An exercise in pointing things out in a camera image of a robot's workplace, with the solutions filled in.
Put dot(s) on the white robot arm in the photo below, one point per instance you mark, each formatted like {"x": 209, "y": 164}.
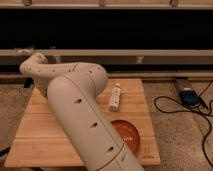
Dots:
{"x": 71, "y": 90}

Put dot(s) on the blue box device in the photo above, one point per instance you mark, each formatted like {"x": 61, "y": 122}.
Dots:
{"x": 189, "y": 97}

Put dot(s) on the wooden board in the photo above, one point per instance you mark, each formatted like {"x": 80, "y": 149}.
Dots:
{"x": 40, "y": 141}

